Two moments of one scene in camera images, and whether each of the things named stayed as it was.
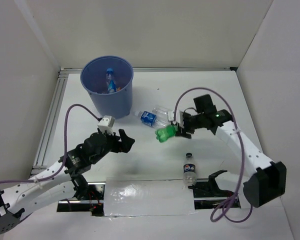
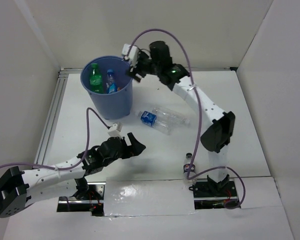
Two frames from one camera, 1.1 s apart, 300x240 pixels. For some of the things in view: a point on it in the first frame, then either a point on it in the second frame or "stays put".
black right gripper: [185, 128] to [133, 73]
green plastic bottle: [163, 134] to [95, 79]
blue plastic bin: [108, 80] stays put
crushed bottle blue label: [111, 84] stays put
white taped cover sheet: [134, 196] stays put
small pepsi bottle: [189, 177] stays put
